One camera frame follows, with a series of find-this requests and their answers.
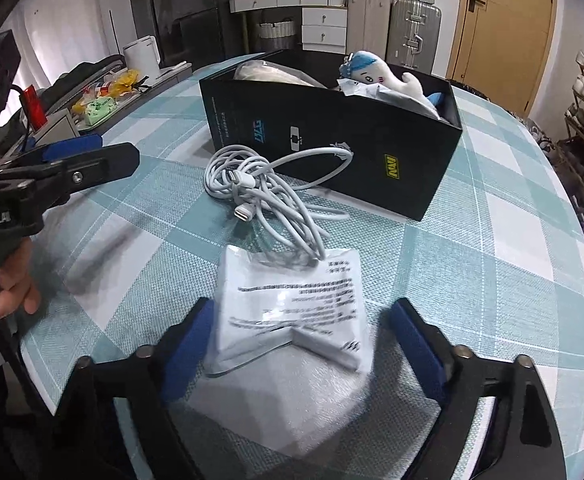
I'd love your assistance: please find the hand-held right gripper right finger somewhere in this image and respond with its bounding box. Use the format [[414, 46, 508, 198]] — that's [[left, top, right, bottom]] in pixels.
[[390, 299, 573, 480]]

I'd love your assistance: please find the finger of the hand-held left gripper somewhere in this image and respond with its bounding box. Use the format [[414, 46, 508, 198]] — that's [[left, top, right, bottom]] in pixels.
[[0, 142, 140, 206], [0, 133, 104, 169]]

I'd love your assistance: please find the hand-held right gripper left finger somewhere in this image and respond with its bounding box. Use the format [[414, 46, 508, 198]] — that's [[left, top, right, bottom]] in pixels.
[[52, 298, 213, 480]]

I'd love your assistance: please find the clear printed plastic bag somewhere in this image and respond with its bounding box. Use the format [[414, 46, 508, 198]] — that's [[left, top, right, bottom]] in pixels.
[[206, 244, 377, 377]]

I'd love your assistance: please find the white charging cable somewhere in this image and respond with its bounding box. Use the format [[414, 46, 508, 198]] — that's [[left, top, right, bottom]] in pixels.
[[204, 142, 355, 262]]

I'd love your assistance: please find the white socks plastic package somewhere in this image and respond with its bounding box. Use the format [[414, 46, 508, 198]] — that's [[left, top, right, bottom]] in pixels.
[[234, 59, 331, 92]]

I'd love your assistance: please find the black cardboard box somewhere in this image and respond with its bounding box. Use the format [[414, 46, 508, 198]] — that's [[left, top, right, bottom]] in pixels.
[[199, 49, 466, 222]]

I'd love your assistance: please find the white blue plush toy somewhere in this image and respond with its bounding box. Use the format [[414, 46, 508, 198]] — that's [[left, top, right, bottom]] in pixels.
[[339, 51, 445, 110]]

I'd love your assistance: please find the person's left hand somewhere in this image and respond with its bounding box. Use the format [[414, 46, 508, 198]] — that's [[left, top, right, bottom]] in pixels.
[[0, 239, 41, 319]]

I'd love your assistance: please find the green plastic item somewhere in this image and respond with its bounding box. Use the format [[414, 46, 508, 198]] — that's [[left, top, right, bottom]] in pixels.
[[84, 99, 118, 127]]

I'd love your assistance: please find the colourful snack pile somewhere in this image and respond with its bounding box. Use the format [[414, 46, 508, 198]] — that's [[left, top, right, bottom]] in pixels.
[[70, 69, 141, 114]]

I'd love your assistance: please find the grey low cabinet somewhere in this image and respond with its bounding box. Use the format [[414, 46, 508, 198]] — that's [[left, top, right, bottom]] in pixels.
[[36, 62, 193, 142]]

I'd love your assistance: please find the teal checked tablecloth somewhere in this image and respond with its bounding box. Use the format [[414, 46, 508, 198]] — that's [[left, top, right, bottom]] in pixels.
[[19, 52, 584, 480]]

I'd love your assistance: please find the white kettle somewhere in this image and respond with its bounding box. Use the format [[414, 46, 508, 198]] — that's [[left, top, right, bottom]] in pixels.
[[122, 35, 163, 79]]

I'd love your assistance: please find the white curtain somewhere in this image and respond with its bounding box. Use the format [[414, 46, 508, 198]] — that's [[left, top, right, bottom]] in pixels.
[[0, 0, 140, 88]]

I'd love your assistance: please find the grey white laundry basket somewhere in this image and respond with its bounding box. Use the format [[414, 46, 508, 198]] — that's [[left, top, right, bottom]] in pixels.
[[256, 17, 301, 54]]

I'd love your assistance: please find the white drawer cabinet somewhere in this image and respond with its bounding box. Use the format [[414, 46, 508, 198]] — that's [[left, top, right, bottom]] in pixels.
[[301, 6, 349, 52]]

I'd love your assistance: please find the beige suitcase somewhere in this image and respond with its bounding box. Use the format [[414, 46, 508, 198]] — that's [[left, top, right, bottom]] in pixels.
[[347, 0, 393, 57]]

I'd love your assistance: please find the silver suitcase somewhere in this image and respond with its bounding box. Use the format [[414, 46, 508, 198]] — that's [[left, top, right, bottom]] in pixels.
[[387, 0, 444, 69]]

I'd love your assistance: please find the wooden door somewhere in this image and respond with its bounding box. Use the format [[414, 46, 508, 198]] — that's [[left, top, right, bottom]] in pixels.
[[446, 0, 559, 117]]

